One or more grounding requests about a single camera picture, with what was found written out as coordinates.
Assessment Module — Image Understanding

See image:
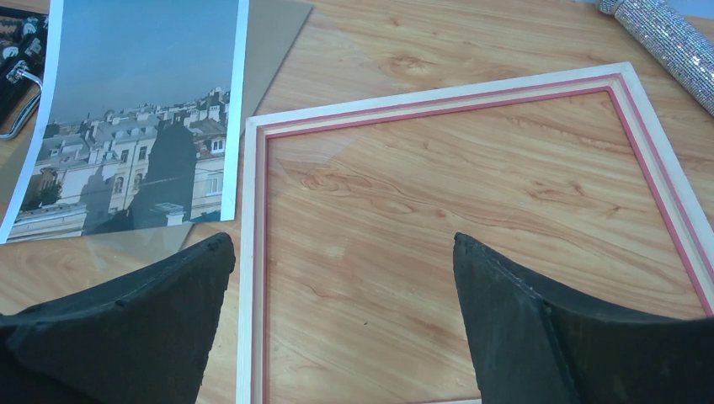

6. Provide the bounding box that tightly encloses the black poker chip case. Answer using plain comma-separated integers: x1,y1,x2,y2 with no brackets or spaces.
1,7,49,141

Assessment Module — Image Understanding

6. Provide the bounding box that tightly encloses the city buildings photo print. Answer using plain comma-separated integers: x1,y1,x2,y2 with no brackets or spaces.
0,0,250,245

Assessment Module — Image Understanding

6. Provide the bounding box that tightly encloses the glittery silver tube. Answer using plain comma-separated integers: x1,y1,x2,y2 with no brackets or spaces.
594,0,713,114

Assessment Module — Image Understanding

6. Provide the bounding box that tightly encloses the brown cardboard backing board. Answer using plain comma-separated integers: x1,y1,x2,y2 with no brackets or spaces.
0,0,314,266

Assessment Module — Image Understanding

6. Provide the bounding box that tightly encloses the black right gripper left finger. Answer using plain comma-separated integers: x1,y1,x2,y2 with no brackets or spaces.
1,232,236,403

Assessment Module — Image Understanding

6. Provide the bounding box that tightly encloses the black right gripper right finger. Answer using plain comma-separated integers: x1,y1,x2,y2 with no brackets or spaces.
453,232,713,403

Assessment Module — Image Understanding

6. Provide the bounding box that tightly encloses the wooden picture frame pink inlay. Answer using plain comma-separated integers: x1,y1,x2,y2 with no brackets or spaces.
236,62,713,403

